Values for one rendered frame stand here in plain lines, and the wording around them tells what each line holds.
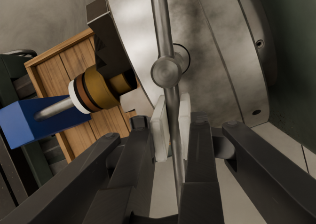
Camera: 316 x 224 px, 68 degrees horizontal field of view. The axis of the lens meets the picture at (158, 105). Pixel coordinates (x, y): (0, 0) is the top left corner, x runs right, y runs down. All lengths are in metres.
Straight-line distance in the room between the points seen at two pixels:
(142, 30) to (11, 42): 1.82
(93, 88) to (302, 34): 0.30
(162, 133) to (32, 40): 1.81
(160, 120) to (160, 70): 0.04
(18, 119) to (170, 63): 0.39
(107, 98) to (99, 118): 0.27
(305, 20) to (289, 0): 0.02
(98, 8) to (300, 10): 0.22
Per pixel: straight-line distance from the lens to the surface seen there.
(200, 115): 0.17
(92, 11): 0.33
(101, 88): 0.40
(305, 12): 0.26
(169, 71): 0.16
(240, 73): 0.26
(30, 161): 0.77
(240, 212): 1.72
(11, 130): 0.52
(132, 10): 0.27
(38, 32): 1.90
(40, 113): 0.50
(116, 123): 0.65
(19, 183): 0.76
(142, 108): 0.39
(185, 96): 0.20
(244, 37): 0.25
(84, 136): 0.70
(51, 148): 0.80
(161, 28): 0.18
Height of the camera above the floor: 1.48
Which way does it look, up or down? 77 degrees down
